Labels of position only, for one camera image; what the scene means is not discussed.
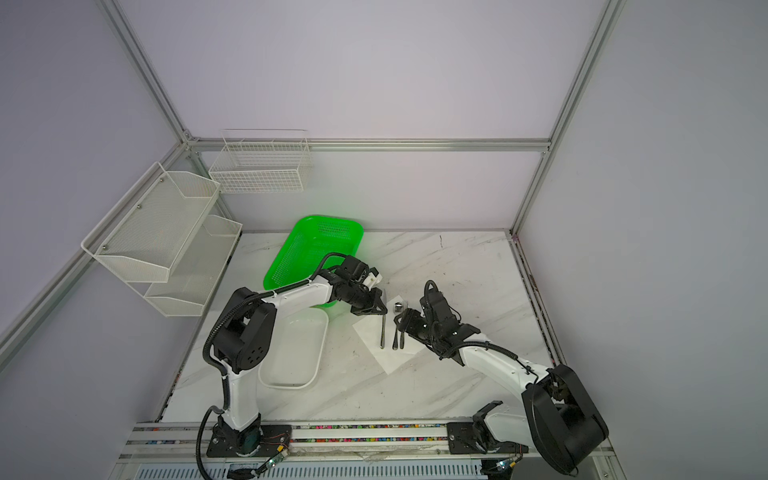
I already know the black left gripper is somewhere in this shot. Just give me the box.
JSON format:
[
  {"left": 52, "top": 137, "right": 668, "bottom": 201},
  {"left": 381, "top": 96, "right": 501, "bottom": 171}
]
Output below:
[{"left": 345, "top": 283, "right": 388, "bottom": 316}]

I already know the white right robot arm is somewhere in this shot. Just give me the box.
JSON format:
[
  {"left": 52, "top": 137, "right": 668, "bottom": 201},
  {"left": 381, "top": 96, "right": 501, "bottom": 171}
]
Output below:
[{"left": 394, "top": 282, "right": 609, "bottom": 478}]

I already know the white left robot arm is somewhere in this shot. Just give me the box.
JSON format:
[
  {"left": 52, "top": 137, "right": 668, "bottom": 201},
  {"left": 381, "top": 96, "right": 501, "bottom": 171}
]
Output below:
[{"left": 202, "top": 252, "right": 387, "bottom": 457}]

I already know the green plastic basket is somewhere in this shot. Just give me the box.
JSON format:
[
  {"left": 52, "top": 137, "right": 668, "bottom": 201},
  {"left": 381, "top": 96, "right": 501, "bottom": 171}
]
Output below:
[{"left": 263, "top": 215, "right": 364, "bottom": 290}]

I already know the white rectangular tray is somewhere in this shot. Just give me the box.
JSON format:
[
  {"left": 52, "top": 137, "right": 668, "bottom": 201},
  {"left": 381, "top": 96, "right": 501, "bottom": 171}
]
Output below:
[{"left": 258, "top": 308, "right": 329, "bottom": 390}]

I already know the white mesh lower shelf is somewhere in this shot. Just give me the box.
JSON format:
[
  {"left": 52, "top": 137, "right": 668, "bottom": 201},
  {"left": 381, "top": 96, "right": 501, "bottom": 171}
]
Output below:
[{"left": 144, "top": 215, "right": 242, "bottom": 317}]

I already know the white mesh shelf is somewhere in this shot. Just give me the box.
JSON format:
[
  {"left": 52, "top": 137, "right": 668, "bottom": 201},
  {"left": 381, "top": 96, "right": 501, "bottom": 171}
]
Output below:
[
  {"left": 144, "top": 215, "right": 242, "bottom": 317},
  {"left": 81, "top": 163, "right": 220, "bottom": 283}
]

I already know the white mesh upper shelf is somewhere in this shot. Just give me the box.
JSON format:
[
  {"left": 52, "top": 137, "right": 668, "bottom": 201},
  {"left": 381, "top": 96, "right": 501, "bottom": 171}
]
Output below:
[{"left": 81, "top": 163, "right": 220, "bottom": 283}]

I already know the white wire basket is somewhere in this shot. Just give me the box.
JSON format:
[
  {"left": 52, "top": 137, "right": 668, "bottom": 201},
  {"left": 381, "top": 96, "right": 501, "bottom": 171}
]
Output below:
[{"left": 208, "top": 129, "right": 313, "bottom": 194}]

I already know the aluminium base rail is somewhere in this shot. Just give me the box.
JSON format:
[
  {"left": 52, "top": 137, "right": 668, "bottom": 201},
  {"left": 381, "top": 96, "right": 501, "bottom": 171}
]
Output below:
[{"left": 109, "top": 419, "right": 558, "bottom": 479}]

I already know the black corrugated cable hose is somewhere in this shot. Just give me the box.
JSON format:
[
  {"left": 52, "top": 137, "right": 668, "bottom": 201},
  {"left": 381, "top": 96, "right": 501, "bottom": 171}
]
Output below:
[{"left": 194, "top": 251, "right": 349, "bottom": 480}]

